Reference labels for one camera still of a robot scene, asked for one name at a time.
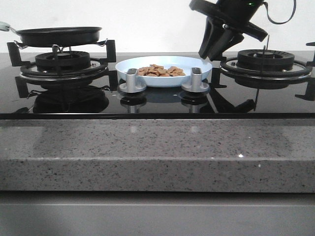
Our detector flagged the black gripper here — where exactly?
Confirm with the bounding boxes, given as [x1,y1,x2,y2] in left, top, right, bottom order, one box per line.
[189,0,268,61]

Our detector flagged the light blue plate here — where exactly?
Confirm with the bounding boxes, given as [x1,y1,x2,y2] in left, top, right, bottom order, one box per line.
[116,56,213,88]

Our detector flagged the brown meat pieces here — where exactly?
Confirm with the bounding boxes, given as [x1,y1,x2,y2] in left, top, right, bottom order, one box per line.
[138,64,186,77]

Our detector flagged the black frying pan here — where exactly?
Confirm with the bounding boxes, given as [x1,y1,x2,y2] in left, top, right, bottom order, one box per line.
[0,22,102,48]

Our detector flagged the right gas burner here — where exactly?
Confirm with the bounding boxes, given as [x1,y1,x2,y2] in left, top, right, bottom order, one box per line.
[236,49,295,72]

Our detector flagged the gas burner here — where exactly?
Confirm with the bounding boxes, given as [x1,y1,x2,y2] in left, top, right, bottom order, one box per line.
[35,51,91,72]
[236,49,295,72]

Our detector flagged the right silver stove knob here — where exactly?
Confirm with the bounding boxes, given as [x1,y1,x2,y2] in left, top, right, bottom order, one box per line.
[181,67,210,93]

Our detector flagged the silver stove knob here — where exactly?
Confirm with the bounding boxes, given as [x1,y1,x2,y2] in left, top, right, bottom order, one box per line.
[119,68,147,93]
[181,67,210,93]

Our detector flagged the black glass cooktop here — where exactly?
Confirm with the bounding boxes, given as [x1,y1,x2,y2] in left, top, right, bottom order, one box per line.
[0,53,315,119]

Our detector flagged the right black pan support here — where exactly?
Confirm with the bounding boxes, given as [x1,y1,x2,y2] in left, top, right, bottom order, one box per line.
[220,47,315,80]

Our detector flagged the black pan support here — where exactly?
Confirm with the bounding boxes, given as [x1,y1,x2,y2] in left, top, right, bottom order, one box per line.
[7,39,116,83]
[220,47,315,80]

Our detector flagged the left silver stove knob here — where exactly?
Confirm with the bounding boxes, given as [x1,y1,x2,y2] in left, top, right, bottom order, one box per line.
[119,68,147,93]

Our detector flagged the left gas burner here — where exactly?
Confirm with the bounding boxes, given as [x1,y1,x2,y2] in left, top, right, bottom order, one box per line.
[35,51,91,72]

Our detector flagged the left black pan support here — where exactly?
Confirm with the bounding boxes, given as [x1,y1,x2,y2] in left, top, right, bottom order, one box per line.
[7,39,116,83]

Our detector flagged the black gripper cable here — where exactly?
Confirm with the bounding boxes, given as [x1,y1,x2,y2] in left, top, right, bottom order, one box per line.
[263,0,297,25]

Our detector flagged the wire pan support ring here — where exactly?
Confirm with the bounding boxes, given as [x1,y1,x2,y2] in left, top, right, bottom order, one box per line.
[14,38,109,53]

